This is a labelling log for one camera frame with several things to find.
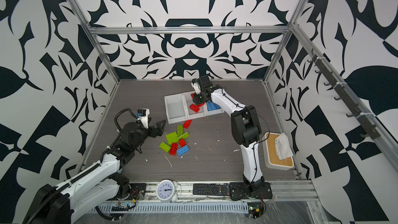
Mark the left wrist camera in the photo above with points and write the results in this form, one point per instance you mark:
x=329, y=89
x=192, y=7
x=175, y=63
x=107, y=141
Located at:
x=143, y=117

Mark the electronics board left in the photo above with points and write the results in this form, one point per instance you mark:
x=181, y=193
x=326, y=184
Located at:
x=123, y=207

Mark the red lego brick lower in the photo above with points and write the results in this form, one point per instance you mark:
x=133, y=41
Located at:
x=173, y=149

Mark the large green lego plate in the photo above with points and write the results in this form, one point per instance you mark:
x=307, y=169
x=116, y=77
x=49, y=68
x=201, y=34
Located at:
x=172, y=138

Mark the green slanted lego brick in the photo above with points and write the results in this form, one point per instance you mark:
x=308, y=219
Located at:
x=183, y=136

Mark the long red lego brick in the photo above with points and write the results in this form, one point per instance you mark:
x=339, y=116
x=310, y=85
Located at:
x=187, y=124

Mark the black hook rail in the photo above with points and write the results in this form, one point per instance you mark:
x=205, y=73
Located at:
x=345, y=93

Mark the red D-shaped lego piece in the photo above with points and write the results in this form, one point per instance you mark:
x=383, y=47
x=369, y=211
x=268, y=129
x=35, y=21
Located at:
x=197, y=99

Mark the blue lego brick long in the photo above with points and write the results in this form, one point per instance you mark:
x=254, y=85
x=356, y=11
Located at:
x=216, y=107

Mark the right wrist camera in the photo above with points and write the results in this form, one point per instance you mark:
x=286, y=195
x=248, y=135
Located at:
x=200, y=84

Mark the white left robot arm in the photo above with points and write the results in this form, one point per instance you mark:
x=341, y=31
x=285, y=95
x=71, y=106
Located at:
x=66, y=202

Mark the electronics board right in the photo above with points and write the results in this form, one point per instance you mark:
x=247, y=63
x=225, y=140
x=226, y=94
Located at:
x=257, y=211

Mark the electronics board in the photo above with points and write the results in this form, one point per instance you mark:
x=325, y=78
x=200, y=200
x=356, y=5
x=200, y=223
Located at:
x=257, y=211
x=123, y=207

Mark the white storage bin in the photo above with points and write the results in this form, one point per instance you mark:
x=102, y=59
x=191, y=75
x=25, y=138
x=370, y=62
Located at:
x=210, y=113
x=175, y=108
x=188, y=101

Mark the white analog clock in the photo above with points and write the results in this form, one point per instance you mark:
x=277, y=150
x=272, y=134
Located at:
x=165, y=190

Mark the green lego brick lower left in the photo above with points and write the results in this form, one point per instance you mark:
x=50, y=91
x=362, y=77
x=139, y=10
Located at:
x=165, y=147

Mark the white left storage bin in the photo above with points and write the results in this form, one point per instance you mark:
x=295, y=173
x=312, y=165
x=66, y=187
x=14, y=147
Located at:
x=175, y=108

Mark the green long lego brick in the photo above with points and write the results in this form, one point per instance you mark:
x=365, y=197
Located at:
x=179, y=130

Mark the small red lego brick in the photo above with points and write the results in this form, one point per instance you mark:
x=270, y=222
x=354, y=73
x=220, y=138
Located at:
x=182, y=143

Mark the white perforated cable tray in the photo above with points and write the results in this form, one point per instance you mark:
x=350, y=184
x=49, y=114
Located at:
x=181, y=207

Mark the black remote control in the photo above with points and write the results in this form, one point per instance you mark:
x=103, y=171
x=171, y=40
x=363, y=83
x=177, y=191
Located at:
x=211, y=190

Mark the white middle storage bin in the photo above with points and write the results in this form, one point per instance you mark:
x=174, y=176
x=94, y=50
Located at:
x=188, y=101

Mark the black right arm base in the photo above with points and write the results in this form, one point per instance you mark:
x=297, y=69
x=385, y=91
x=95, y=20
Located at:
x=259, y=189

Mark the aluminium frame crossbar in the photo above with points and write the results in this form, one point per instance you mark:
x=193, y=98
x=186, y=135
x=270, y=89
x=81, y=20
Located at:
x=187, y=30

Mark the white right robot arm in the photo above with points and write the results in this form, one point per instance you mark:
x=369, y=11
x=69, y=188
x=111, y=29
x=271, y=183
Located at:
x=245, y=128

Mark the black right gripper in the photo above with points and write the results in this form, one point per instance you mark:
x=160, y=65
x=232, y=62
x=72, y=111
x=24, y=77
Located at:
x=196, y=100

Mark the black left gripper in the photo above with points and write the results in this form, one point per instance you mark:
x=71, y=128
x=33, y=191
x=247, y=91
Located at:
x=158, y=131

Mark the white right storage bin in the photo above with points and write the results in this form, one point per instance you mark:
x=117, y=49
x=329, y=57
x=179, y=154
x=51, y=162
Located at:
x=210, y=113

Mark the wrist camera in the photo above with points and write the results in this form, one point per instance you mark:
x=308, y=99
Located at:
x=143, y=117
x=200, y=84

